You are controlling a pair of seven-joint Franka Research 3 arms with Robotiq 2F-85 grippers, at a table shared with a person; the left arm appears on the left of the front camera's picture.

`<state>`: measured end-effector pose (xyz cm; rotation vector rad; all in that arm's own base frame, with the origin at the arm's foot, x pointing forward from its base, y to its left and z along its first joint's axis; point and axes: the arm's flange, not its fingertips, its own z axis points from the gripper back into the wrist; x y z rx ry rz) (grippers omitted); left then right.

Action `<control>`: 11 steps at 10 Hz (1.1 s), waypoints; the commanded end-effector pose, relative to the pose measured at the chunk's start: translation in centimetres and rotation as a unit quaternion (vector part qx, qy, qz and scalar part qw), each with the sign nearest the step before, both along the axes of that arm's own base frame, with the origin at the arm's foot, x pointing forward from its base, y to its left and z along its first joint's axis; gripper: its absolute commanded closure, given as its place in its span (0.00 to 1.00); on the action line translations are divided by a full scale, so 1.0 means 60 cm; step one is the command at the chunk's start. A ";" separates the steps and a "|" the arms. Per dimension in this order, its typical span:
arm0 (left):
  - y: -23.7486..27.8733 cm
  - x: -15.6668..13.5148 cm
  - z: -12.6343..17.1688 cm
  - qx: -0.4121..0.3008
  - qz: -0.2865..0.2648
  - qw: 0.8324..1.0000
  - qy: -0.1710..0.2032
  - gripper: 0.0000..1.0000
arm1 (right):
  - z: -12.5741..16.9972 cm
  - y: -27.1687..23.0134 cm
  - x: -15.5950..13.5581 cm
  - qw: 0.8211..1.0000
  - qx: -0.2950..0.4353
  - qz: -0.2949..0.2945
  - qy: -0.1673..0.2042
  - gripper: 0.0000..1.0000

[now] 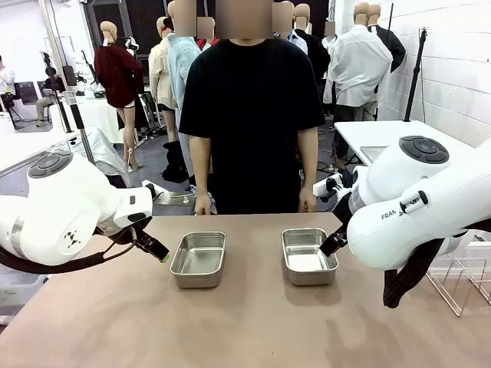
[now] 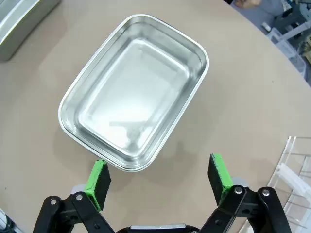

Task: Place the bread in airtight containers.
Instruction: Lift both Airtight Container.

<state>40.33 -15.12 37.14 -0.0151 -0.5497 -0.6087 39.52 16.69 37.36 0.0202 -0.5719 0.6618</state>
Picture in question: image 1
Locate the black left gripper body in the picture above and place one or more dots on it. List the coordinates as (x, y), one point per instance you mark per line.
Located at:
(140, 235)

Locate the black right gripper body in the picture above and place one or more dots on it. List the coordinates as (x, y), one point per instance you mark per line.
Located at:
(343, 211)

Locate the rectangular steel container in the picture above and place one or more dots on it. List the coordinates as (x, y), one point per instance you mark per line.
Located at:
(303, 268)
(197, 260)

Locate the person's right forearm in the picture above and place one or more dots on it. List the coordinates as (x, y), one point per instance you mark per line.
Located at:
(200, 165)

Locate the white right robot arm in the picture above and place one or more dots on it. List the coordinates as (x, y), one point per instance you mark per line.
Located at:
(403, 237)

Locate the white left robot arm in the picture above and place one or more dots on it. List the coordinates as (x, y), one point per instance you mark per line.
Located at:
(57, 214)

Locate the person's left forearm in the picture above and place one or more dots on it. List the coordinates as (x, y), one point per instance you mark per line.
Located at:
(308, 161)

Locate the person's left hand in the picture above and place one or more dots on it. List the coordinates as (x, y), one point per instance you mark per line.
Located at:
(307, 201)

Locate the person's right hand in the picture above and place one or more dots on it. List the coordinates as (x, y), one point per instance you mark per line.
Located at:
(203, 203)

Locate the white side table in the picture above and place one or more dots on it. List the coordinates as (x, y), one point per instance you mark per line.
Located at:
(368, 132)

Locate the person in black T-shirt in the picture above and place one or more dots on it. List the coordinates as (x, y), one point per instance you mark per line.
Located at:
(249, 115)

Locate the metal stand pole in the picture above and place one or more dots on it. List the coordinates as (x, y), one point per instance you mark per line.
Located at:
(78, 115)

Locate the white shirt mannequin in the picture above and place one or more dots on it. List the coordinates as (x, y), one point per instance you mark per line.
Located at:
(356, 65)

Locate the black tripod stand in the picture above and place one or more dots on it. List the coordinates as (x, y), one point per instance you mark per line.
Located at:
(416, 76)

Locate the black clothes mannequin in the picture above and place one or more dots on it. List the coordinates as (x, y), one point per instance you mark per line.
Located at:
(316, 57)

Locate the beige shirt mannequin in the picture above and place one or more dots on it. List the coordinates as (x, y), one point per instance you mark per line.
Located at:
(159, 76)

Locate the burgundy dress mannequin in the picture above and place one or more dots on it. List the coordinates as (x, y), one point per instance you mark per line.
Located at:
(115, 73)

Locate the black jacket mannequin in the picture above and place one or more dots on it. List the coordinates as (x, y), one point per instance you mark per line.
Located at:
(395, 50)

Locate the blue shirt red top mannequin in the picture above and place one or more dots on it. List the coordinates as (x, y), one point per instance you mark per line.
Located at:
(297, 42)

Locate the seated person in dark clothes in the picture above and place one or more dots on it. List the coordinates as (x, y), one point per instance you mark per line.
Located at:
(53, 82)

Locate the light blue shirt mannequin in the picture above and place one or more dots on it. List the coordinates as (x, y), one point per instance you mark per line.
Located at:
(180, 61)

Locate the person in white shirt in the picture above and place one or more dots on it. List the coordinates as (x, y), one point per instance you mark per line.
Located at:
(5, 76)

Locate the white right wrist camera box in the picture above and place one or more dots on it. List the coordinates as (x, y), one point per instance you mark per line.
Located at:
(324, 188)

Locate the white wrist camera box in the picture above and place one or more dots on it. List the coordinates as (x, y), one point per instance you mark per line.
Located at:
(134, 203)
(324, 188)

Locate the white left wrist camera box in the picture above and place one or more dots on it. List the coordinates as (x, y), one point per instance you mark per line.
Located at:
(134, 203)

